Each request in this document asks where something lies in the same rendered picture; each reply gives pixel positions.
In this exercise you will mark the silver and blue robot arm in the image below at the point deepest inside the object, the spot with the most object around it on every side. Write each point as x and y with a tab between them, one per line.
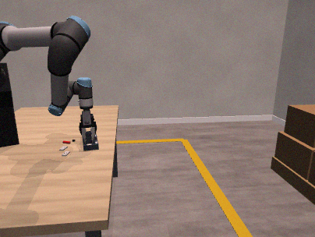
65	41

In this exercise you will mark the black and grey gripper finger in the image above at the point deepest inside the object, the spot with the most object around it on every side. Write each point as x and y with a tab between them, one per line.
93	129
83	131

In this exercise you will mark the dark grey rack of three bins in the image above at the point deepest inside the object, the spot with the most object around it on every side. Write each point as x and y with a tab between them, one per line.
94	145

